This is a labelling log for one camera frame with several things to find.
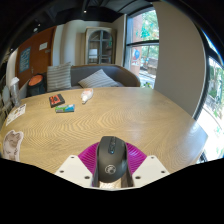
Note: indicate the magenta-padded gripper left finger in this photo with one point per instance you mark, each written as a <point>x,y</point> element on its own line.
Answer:
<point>86,160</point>

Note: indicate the white and pink tube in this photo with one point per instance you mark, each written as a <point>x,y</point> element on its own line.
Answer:
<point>86,95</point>

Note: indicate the cat-shaped mouse pad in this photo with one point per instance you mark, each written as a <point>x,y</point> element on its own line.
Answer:
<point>11,145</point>

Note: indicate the black-framed window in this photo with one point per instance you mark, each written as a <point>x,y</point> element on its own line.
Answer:
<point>143,50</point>
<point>215,100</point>

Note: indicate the arched wooden shelf cabinet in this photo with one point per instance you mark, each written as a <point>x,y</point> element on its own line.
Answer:
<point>99,46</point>

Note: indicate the brown wooden door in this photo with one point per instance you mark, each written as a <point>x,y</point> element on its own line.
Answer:
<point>38,63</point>

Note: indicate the small white door sign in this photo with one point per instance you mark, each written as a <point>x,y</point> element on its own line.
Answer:
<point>43,46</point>

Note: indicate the small striped grey pillow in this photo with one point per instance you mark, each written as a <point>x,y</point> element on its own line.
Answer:
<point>98,80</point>

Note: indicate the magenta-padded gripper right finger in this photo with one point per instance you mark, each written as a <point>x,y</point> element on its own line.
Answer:
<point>137,160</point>

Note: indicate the green and blue small pack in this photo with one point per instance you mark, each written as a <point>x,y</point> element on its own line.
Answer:
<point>65,108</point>

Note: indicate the black and red box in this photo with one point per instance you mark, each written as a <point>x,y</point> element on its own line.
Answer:
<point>56,100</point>

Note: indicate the blue poster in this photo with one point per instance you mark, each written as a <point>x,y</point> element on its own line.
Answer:
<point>24,60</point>

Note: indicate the black bag with orange top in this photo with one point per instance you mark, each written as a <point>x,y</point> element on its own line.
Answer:
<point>36,85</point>

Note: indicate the grey curved sofa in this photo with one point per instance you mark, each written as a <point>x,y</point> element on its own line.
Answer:
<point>126,78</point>

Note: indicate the black computer mouse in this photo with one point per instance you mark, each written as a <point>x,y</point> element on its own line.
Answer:
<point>111,160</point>

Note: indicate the large striped grey pillow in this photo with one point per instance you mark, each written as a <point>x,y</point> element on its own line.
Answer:
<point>59,77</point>

